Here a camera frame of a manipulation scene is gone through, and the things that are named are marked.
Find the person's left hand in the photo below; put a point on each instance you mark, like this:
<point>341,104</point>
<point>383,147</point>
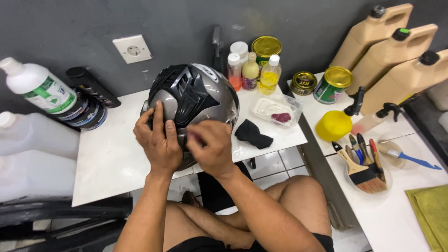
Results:
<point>157,147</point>

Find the person's right hand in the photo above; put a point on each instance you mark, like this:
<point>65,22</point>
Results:
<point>215,150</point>

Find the person's right fingers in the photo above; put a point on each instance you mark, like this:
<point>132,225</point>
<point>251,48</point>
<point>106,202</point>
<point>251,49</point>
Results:
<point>199,134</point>

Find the grey and black helmet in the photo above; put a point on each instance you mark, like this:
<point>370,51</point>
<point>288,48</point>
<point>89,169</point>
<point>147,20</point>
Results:
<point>196,94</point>

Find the black cloth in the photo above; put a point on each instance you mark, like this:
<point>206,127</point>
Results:
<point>253,134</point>

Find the black table stand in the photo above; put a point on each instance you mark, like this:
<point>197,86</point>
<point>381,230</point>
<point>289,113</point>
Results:
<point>213,194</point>

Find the bottle with orange liquid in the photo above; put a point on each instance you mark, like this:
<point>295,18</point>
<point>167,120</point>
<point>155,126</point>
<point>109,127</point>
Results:
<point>234,75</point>

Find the cream bottle with purple label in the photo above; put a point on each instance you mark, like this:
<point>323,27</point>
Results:
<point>250,75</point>

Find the clear plastic tray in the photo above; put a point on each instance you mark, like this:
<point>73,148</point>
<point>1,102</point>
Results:
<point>276,106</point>

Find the bottle with yellow liquid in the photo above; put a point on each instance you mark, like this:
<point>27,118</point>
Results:
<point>269,78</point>

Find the white square table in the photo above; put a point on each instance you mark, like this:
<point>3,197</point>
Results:
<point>108,154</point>

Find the white capped bottle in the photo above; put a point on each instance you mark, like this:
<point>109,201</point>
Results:
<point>239,49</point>

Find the tall green tin gold lid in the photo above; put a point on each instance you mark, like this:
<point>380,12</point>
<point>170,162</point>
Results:
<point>266,47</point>

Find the black shorts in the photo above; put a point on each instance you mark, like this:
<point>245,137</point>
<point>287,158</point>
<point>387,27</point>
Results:
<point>203,245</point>

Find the stack of dark round tins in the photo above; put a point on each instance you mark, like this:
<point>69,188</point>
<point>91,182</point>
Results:
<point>87,113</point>

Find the small flat gold black tin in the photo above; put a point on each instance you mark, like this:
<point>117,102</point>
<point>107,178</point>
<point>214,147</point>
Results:
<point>303,83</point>

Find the black tube bottle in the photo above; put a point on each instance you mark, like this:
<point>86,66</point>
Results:
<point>91,85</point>

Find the person's bare legs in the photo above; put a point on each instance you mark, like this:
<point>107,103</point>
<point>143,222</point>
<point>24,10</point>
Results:
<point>301,199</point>

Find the yellow spray bottle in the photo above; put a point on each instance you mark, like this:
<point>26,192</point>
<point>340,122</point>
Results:
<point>332,125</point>

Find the black plastic chair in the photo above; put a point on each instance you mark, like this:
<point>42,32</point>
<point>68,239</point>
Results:
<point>63,224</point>

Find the translucent white jerrycan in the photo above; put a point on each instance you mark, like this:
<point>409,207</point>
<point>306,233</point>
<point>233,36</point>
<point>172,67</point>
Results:
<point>35,134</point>
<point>35,176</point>

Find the white bottle green label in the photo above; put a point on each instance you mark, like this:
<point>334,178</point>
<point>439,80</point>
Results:
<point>38,85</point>

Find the wide wooden paint brush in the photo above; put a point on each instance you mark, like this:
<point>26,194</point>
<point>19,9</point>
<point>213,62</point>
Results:
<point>364,176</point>

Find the clear spray bottle pink liquid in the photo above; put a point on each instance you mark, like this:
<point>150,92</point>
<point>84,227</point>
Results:
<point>371,120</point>

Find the clear round brush container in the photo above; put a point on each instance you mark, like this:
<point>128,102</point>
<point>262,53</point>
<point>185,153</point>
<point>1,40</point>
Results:
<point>387,175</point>

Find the tan jug grey cap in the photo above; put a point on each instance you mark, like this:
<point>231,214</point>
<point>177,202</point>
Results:
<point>371,35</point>

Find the clear glass bowl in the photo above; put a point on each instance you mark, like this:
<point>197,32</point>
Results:
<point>402,143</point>

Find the tan jug green marked cap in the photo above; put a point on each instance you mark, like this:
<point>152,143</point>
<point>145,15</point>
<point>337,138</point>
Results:
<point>388,56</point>

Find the tan jug black cap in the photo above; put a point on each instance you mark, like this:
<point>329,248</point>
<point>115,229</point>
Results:
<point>406,82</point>

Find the blue toothbrush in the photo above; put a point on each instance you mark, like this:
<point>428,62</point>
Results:
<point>414,160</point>

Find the yellow green cloth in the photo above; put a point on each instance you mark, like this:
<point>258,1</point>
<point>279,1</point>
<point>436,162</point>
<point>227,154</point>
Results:
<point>432,213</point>

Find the white wall socket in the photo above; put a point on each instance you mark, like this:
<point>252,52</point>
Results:
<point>133,49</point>

